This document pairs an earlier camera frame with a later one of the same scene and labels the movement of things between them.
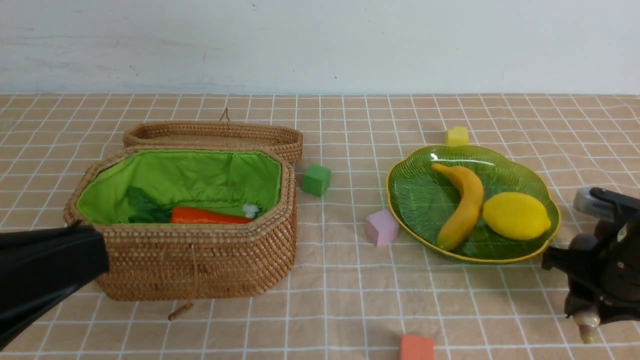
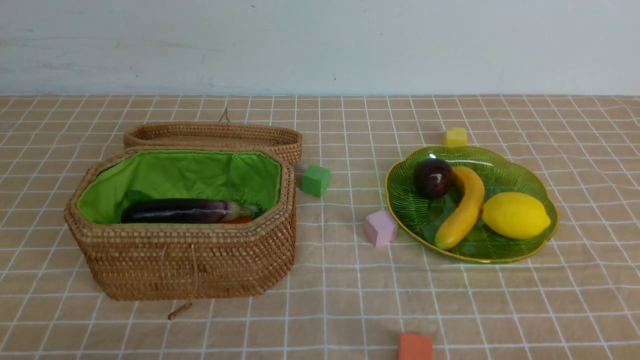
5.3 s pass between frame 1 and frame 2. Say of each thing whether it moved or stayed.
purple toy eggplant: moved
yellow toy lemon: stayed
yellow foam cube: stayed
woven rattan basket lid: stayed
